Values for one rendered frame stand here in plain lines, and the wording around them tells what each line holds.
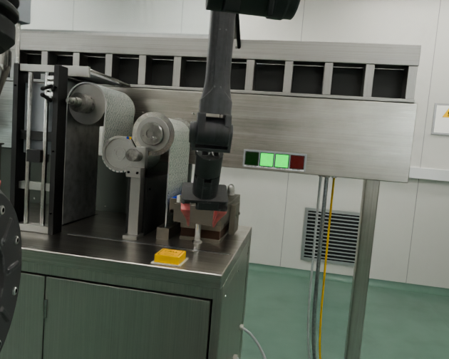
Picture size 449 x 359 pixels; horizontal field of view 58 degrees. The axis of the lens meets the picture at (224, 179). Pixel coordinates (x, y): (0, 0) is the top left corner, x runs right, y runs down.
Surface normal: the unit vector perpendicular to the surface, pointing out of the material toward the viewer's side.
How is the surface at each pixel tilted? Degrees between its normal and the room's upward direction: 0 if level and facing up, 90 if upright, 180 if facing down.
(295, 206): 90
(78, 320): 90
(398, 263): 90
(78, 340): 90
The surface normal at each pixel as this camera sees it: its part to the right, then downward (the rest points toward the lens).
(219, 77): 0.12, 0.17
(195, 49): -0.18, 0.07
